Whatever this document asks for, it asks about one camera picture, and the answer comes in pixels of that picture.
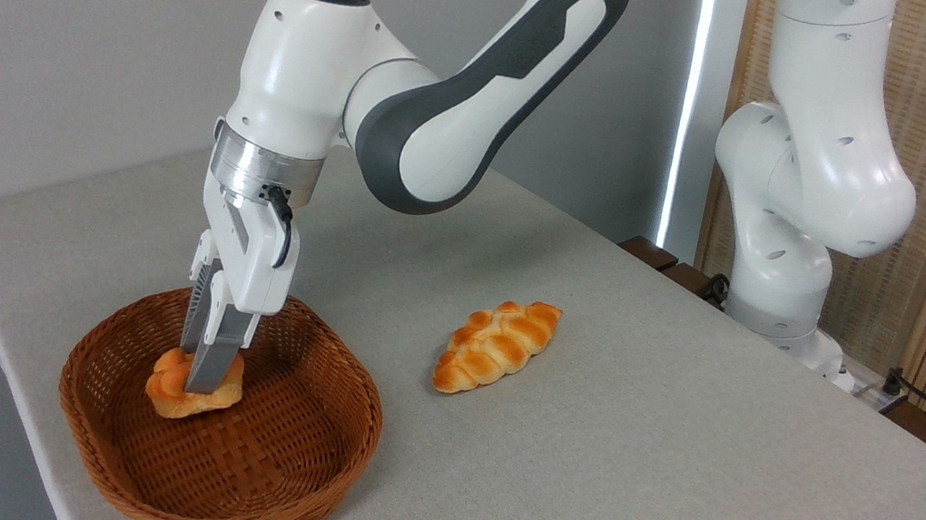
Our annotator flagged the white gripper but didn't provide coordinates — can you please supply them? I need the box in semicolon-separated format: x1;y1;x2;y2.
171;182;309;407

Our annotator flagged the round orange bread roll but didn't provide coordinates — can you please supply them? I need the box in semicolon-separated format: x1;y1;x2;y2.
140;339;251;430

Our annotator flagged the long braided bread loaf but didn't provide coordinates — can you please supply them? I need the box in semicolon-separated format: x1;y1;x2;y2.
429;287;566;410

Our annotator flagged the brown wicker basket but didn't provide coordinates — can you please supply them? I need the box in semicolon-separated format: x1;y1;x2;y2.
38;264;402;520

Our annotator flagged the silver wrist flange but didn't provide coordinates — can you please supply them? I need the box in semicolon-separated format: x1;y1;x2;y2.
203;117;330;218

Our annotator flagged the dark brown wooden block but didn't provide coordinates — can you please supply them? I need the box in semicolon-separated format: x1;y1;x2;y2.
659;259;718;302
614;232;683;276

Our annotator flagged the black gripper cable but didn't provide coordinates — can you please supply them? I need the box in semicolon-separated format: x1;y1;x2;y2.
253;183;302;272

